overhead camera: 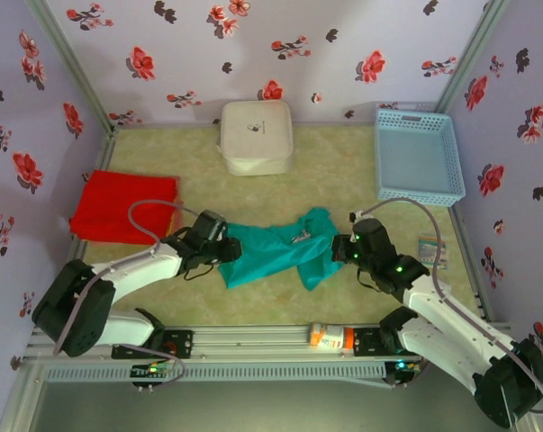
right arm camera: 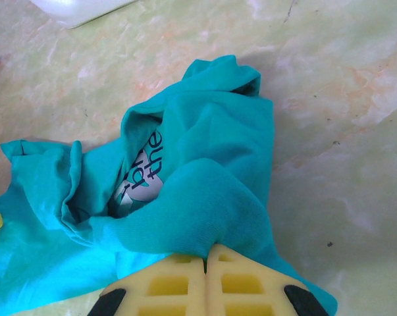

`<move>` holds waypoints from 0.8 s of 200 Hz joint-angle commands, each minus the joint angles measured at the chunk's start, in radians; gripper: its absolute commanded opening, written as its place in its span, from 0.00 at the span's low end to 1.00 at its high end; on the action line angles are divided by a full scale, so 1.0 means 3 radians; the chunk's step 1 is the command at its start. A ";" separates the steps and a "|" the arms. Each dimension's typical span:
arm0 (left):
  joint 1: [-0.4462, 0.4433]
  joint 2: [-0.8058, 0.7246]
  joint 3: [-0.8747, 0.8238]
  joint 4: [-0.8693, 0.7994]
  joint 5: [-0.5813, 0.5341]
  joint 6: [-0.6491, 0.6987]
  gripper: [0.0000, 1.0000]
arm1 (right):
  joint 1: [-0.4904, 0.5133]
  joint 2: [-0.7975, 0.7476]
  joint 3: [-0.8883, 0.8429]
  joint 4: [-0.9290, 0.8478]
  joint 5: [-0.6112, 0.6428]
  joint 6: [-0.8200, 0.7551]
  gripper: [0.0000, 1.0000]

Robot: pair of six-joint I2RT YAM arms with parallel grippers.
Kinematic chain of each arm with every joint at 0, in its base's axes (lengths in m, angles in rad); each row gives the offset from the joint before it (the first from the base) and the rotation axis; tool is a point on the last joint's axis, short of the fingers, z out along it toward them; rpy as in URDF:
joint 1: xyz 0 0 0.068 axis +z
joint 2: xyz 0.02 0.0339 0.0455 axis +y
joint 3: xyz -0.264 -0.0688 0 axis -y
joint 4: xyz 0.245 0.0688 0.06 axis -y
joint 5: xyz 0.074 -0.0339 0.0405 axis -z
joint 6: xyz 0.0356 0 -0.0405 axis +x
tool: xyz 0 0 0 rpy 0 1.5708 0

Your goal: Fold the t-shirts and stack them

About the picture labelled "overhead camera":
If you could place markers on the right circuit board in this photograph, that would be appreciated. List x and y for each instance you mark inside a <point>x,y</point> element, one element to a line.
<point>404,366</point>

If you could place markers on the blue plastic basket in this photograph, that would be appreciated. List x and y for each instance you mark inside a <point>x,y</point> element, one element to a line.
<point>415,157</point>

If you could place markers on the teal t-shirt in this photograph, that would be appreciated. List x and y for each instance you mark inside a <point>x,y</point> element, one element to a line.
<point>271,252</point>

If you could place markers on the red folded t-shirt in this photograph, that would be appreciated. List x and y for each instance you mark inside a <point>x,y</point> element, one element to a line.
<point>118,207</point>

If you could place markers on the circuit board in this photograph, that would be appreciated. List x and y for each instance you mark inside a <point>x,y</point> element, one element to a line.
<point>150,371</point>
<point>404,366</point>

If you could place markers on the aluminium corner post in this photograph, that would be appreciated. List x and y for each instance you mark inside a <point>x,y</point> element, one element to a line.
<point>471,54</point>
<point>68,63</point>

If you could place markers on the white lidded plastic box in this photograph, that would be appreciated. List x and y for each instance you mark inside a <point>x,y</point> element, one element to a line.
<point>257,135</point>

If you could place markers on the orange pill bottle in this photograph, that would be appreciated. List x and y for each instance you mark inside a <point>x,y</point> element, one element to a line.
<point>332,335</point>

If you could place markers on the yellow folded t-shirt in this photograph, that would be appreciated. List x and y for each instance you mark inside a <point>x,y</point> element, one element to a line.
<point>169,228</point>

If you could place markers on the left circuit board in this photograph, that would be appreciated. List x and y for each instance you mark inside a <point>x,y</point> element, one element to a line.
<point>150,371</point>

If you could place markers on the small colourful packet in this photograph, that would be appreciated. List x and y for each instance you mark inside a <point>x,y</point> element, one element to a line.
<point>428,252</point>

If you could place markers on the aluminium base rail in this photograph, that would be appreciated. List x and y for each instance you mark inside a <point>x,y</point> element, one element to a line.
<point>253,337</point>

